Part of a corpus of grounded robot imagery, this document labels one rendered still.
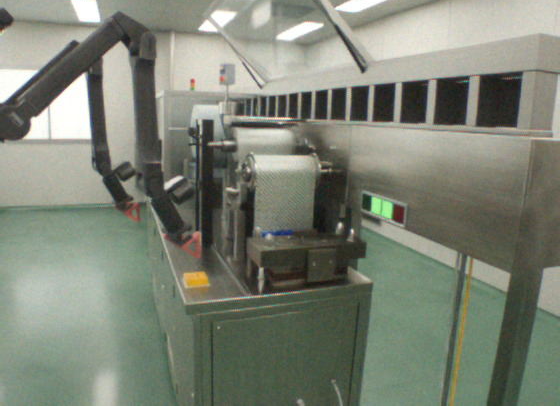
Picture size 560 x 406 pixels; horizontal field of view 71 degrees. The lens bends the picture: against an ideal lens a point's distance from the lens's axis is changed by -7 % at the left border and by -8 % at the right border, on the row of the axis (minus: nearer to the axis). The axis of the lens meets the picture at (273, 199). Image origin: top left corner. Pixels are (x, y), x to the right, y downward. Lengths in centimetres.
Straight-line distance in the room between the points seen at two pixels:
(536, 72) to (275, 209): 97
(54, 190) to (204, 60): 315
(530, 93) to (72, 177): 665
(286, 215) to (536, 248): 88
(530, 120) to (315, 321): 92
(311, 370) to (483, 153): 95
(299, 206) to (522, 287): 82
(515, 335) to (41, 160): 669
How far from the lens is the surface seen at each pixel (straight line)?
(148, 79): 118
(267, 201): 155
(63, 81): 111
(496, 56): 108
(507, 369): 132
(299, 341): 150
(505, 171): 103
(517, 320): 126
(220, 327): 137
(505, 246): 103
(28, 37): 721
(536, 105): 101
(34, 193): 723
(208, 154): 181
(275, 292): 139
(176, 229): 124
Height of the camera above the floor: 145
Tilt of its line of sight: 11 degrees down
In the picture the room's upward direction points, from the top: 2 degrees clockwise
